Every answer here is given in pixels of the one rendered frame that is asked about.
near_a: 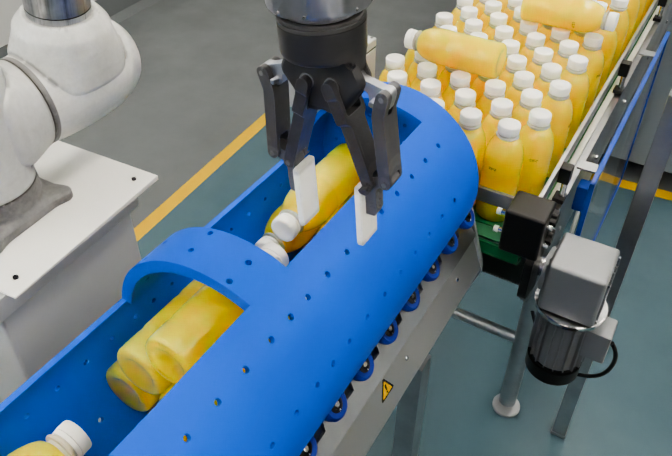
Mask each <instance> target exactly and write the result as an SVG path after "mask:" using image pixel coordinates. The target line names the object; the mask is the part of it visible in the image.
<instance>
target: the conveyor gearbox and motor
mask: <svg viewBox="0 0 672 456"><path fill-rule="evenodd" d="M620 260H621V256H620V251H619V250H618V249H616V248H613V247H610V246H607V245H604V244H601V243H598V242H595V241H592V240H589V239H586V238H583V237H580V236H577V235H574V234H571V233H568V232H566V233H565V234H564V235H563V237H562V239H560V240H559V242H558V245H556V246H554V247H552V248H551V250H550V252H549V254H548V256H547V257H546V256H543V257H542V260H541V263H540V265H539V268H538V271H537V275H539V276H540V278H539V282H538V288H537V289H536V292H535V296H534V302H535V306H536V308H537V313H536V316H535V312H534V311H531V316H532V320H533V327H532V331H531V335H530V338H529V344H528V349H527V352H526V356H525V363H526V366H527V369H528V370H529V372H530V373H531V374H532V375H533V376H534V377H535V378H537V379H538V380H540V381H541V382H543V383H546V384H549V385H555V386H561V385H567V384H569V383H571V382H572V381H574V380H575V378H576V377H577V376H578V377H583V378H598V377H602V376H604V375H606V374H608V373H609V372H610V371H611V370H612V369H613V367H614V366H615V364H616V362H617V359H618V351H617V347H616V345H615V343H614V342H613V341H612V338H613V335H614V333H615V330H616V327H617V324H618V321H617V320H615V319H612V318H610V317H607V314H608V305H607V302H606V298H607V296H608V293H609V290H610V287H611V285H612V282H613V279H614V276H615V274H616V271H617V268H618V265H619V263H620ZM611 341H612V342H611ZM610 345H611V347H612V350H613V359H612V362H611V364H610V365H609V366H608V367H607V368H606V369H605V370H604V371H602V372H600V373H596V374H584V373H578V372H579V369H580V367H581V363H582V362H583V361H584V359H585V357H586V358H588V359H591V360H593V361H596V362H598V363H601V364H602V363H603V362H604V359H605V356H606V354H607V351H608V349H609V346H610Z"/></svg>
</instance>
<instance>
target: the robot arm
mask: <svg viewBox="0 0 672 456"><path fill-rule="evenodd" d="M372 1H373V0H265V4H266V6H267V8H268V9H269V10H270V11H271V12H272V13H273V14H275V15H276V24H277V33H278V41H279V49H280V53H281V55H282V56H283V59H282V60H281V59H280V58H279V57H278V56H273V57H272V58H270V59H269V60H268V61H266V62H265V63H263V64H262V65H260V66H259V67H258V68H257V74H258V77H259V80H260V83H261V85H262V88H263V94H264V107H265V121H266V135H267V149H268V153H269V155H270V156H271V157H273V158H276V157H279V158H281V159H282V160H283V162H284V164H285V165H286V166H287V169H288V177H289V185H290V188H291V190H293V191H295V193H296V201H297V209H298V217H299V224H300V225H303V226H305V225H306V224H307V223H308V222H309V221H310V220H311V219H312V218H313V217H314V216H315V215H316V214H317V213H318V212H319V211H320V210H319V200H318V190H317V179H316V169H315V159H314V156H312V155H308V156H307V157H306V158H304V156H305V155H306V154H308V153H309V152H310V150H309V151H308V149H309V148H308V147H309V143H310V138H311V134H312V130H313V126H314V122H315V118H316V114H317V110H321V109H322V110H324V111H326V112H328V113H330V114H332V116H333V119H334V121H335V124H336V126H338V127H340V128H341V130H342V133H343V135H344V138H345V141H346V144H347V147H348V149H349V152H350V155H351V158H352V160H353V163H354V166H355V169H356V171H357V174H358V177H359V180H360V182H359V183H358V184H357V185H356V186H355V188H354V196H355V214H356V231H357V243H358V244H359V245H362V246H363V245H365V243H366V242H367V241H368V240H369V239H370V237H371V236H372V235H373V234H374V233H375V231H376V230H377V213H378V212H379V211H380V210H381V208H382V207H383V190H385V191H387V190H389V189H390V188H391V187H392V186H393V185H394V184H395V182H396V181H397V180H398V179H399V178H400V177H401V175H402V164H401V152H400V140H399V129H398V117H397V103H398V99H399V96H400V93H401V85H400V84H399V83H398V82H396V81H391V82H390V83H389V84H385V83H383V82H381V81H379V80H377V79H375V78H373V77H372V73H371V71H370V69H369V67H368V64H367V61H366V54H367V47H368V33H367V10H366V8H367V7H368V6H369V5H370V4H371V3H372ZM22 3H23V4H22V5H21V6H20V7H19V9H18V10H17V11H16V13H15V14H14V16H13V17H12V20H11V31H10V37H9V42H8V47H7V53H8V55H7V56H5V57H3V58H1V59H0V254H1V253H2V252H3V250H4V249H5V248H6V246H7V245H8V244H9V243H10V242H11V241H13V240H14V239H15V238H17V237H18V236H19V235H21V234H22V233H23V232H24V231H26V230H27V229H28V228H30V227H31V226H32V225H34V224H35V223H36V222H38V221H39V220H40V219H41V218H43V217H44V216H45V215H47V214H48V213H49V212H51V211H52V210H53V209H55V208H56V207H58V206H59V205H61V204H64V203H66V202H68V201H69V200H71V199H72V197H73V193H72V190H71V188H70V187H69V186H67V185H62V184H56V183H52V182H50V181H47V180H45V179H42V178H40V177H39V175H38V173H37V171H36V169H35V166H34V164H35V163H36V162H37V161H38V160H39V159H40V157H41V156H42V155H43V154H44V153H45V151H46V150H47V149H48V148H49V147H50V146H51V144H53V143H55V142H57V141H58V140H61V139H63V138H65V137H68V136H70V135H72V134H74V133H76V132H78V131H80V130H82V129H84V128H85V127H87V126H89V125H91V124H93V123H94V122H96V121H97V120H99V119H101V118H102V117H104V116H105V115H107V114H108V113H110V112H111V111H113V110H114V109H115V108H117V107H118V106H119V105H120V104H121V103H122V102H123V101H124V100H125V99H126V98H127V97H128V96H129V95H130V93H131V92H132V91H133V89H134V88H135V86H136V84H137V82H138V80H139V78H140V74H141V58H140V54H139V51H138V48H137V46H136V44H135V42H134V40H133V39H132V37H131V36H130V34H129V33H128V32H127V31H126V30H125V29H124V28H123V27H122V26H120V25H119V24H118V23H116V22H114V21H113V20H111V19H110V16H109V15H108V13H107V12H106V11H105V10H104V9H103V8H102V7H101V6H100V5H98V4H97V3H96V2H95V1H93V0H22ZM288 80H289V82H290V83H291V85H292V86H293V88H294V89H295V95H294V100H293V105H292V112H293V117H292V122H291V123H290V101H289V83H288ZM364 91H365V92H366V93H367V94H368V96H369V103H368V106H369V107H370V108H372V115H371V120H372V130H373V136H372V133H371V131H370V128H369V125H368V122H367V119H366V116H365V111H366V106H365V103H364V100H363V97H362V93H363V92H364Z"/></svg>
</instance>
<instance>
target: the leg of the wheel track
mask: <svg viewBox="0 0 672 456"><path fill-rule="evenodd" d="M430 364H431V355H430V354H428V355H427V357H426V358H425V360H424V361H423V363H422V365H421V366H420V368H419V370H418V371H417V373H416V374H415V376H414V378H413V379H412V381H411V383H410V384H409V386H408V387H407V389H406V391H405V392H404V394H403V396H402V397H401V399H400V400H399V402H398V404H397V409H396V420H395V430H394V441H393V451H392V456H418V451H419V443H420V436H421V429H422V422H423V414H424V407H425V400H426V393H427V385H428V378H429V371H430Z"/></svg>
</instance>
